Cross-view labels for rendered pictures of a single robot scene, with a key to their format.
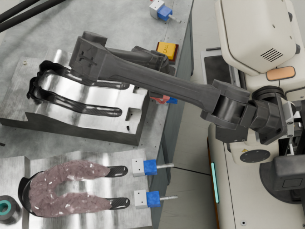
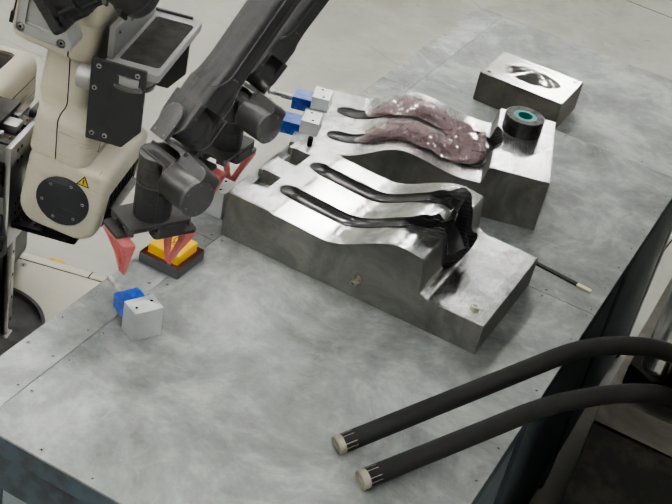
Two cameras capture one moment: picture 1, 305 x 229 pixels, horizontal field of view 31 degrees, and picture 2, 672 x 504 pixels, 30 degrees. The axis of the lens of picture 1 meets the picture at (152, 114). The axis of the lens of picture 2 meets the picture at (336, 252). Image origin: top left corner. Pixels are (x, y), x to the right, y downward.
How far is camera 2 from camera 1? 2.94 m
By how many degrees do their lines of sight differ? 86
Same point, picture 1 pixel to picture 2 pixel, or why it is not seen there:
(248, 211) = not seen: hidden behind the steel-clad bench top
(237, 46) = not seen: outside the picture
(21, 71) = (484, 301)
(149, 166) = (294, 117)
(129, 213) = (342, 102)
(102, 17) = (273, 373)
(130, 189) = (331, 117)
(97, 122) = (357, 171)
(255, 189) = not seen: hidden behind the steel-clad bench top
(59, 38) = (388, 372)
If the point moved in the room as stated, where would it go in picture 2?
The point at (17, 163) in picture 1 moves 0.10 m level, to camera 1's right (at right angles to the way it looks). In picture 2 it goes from (501, 163) to (449, 152)
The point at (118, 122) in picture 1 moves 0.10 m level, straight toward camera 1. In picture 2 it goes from (321, 157) to (322, 131)
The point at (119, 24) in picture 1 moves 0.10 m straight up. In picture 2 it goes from (239, 345) to (249, 294)
